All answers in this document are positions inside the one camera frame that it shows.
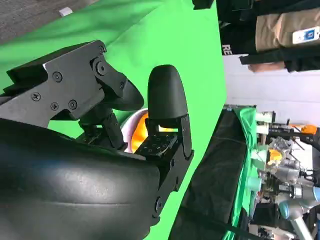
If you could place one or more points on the black backdrop cloth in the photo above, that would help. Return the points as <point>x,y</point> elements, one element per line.
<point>220,162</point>

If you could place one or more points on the white and blue badge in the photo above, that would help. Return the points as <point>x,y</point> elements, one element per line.
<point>306,35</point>

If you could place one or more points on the orange item in clear bag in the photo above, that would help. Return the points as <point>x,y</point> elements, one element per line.
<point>274,156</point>

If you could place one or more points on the black box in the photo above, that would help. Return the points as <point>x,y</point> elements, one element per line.
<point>203,3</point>

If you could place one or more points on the green cloth on neighbouring table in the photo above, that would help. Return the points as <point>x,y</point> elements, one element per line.
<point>247,125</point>

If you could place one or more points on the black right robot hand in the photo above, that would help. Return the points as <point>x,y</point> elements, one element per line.
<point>62,180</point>

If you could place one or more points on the white label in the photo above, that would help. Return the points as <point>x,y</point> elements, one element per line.
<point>65,11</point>

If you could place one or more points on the orange and white bread roll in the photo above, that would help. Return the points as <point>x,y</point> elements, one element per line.
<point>140,130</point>

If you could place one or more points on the person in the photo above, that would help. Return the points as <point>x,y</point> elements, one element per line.
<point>275,30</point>

